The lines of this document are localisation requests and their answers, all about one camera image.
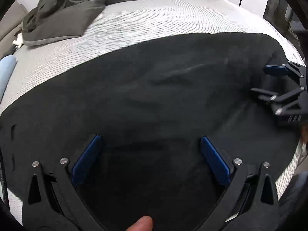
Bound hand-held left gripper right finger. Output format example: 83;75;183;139
195;136;280;231

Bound light blue bolster pillow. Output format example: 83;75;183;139
0;55;17;101

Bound person's left hand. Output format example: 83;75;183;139
126;216;153;231

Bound beige padded headboard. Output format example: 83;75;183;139
0;2;29;44

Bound black pants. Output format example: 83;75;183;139
0;32;304;231

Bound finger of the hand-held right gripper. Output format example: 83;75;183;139
264;61;308;85
250;86;308;116

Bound white plush toy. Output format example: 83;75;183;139
13;32;25;48

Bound dark wooden cabinet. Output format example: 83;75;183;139
262;0;308;60

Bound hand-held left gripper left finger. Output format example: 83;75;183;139
22;135;107;231

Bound dark grey duvet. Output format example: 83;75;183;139
22;0;220;47

